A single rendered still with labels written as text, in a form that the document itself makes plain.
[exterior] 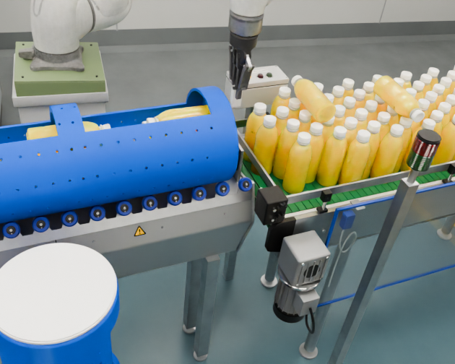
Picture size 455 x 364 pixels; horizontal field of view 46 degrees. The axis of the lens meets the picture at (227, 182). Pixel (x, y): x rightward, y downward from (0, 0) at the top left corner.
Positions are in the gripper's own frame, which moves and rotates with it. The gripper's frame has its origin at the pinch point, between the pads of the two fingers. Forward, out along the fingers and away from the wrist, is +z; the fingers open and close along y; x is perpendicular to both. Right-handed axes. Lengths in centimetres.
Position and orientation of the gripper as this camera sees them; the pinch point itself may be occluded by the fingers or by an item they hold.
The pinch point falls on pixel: (236, 96)
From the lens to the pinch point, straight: 158.4
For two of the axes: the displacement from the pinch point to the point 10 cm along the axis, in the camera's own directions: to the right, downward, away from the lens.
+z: -1.0, 7.6, 6.4
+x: -9.2, 1.7, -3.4
